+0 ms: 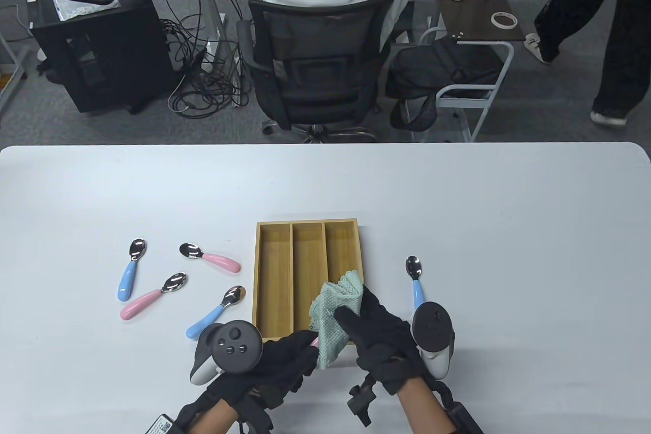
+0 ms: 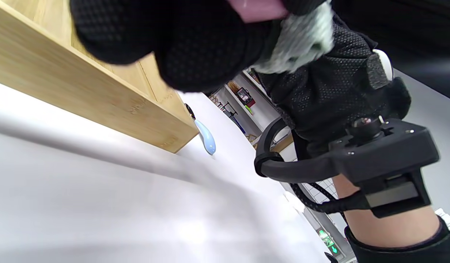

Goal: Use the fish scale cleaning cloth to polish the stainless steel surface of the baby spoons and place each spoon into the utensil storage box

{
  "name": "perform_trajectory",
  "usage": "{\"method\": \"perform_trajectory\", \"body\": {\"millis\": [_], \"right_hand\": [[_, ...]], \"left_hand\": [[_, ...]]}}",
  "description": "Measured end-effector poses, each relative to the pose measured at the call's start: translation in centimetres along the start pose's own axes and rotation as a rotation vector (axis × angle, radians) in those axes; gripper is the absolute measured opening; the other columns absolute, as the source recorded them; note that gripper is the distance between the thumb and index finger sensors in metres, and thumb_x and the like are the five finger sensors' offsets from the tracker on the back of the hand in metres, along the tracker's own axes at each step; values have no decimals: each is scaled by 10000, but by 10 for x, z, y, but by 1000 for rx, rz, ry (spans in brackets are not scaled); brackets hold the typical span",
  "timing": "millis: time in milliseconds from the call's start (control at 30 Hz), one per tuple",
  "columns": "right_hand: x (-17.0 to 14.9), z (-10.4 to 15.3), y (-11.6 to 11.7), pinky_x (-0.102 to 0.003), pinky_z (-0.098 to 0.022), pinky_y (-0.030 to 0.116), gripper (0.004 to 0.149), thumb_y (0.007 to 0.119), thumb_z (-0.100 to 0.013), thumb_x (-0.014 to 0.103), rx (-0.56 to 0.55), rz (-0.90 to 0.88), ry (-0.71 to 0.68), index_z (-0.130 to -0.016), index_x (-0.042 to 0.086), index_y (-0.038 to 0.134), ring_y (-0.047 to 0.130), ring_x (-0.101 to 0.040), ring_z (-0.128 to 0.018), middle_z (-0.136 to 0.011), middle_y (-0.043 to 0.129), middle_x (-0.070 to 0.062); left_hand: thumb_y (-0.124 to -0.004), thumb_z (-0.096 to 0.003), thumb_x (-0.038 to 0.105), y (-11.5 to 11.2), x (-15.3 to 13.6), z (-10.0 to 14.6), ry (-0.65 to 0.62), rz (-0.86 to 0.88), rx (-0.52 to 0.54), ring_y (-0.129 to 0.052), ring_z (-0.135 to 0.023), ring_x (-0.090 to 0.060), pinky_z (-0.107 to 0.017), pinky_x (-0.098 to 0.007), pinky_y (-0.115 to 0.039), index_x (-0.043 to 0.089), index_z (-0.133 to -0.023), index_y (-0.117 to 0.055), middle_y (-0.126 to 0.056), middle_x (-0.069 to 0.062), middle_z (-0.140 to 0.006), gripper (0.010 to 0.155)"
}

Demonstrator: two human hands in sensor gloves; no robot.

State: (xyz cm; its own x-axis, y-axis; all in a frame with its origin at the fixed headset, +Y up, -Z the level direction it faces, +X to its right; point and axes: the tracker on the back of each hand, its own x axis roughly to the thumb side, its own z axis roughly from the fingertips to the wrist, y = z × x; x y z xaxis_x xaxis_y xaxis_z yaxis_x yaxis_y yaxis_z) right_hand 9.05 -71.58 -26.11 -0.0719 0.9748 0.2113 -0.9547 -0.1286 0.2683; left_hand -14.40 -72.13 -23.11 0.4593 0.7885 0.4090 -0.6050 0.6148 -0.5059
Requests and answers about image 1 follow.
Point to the person's left hand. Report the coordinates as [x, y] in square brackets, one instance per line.
[290, 357]

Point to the person's right hand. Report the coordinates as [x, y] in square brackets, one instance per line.
[386, 347]

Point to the black and white controller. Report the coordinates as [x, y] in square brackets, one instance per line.
[432, 327]
[231, 347]

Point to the green fish scale cleaning cloth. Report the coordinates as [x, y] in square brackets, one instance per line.
[333, 301]

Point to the person's left forearm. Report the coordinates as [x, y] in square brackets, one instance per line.
[218, 416]

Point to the person's right forearm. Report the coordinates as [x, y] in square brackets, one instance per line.
[424, 408]

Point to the bamboo cutlery tray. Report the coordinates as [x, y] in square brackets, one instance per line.
[277, 276]

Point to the black mesh office chair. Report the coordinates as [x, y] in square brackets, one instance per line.
[315, 83]

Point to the black bag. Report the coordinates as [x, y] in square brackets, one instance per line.
[442, 67]

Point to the white tape roll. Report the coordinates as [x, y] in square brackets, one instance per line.
[496, 21]

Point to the black cabinet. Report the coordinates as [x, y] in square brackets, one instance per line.
[112, 62]

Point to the silver foil bag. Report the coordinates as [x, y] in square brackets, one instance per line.
[76, 9]

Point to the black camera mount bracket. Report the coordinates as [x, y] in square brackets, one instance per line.
[259, 413]
[363, 401]

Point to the brown side table white frame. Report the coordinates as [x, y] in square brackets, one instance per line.
[478, 6]

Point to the white metal frame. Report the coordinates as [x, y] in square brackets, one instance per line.
[18, 65]

